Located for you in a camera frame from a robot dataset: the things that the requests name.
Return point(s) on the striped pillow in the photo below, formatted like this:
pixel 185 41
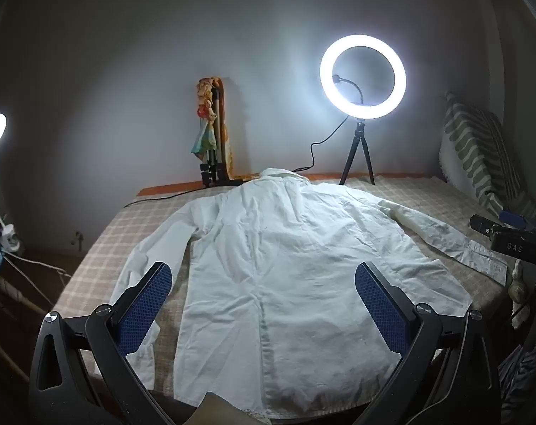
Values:
pixel 472 141

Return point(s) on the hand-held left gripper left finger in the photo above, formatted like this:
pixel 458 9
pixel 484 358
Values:
pixel 146 305

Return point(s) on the person's striped clothing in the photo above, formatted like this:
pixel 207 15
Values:
pixel 529 376

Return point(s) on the checked blanket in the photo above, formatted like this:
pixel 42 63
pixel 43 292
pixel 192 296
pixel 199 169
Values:
pixel 117 225

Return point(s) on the white shirt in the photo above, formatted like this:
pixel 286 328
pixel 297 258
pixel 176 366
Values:
pixel 272 252

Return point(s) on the small black tripod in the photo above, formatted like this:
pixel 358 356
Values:
pixel 360 135

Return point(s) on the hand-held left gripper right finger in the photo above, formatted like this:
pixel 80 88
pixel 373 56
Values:
pixel 383 310

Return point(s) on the tripod with colourful cloth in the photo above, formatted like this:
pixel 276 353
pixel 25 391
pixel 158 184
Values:
pixel 203 141

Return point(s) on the person's right hand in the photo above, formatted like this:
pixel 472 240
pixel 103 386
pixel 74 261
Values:
pixel 519 292

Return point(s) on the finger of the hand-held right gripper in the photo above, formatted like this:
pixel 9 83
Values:
pixel 483 223

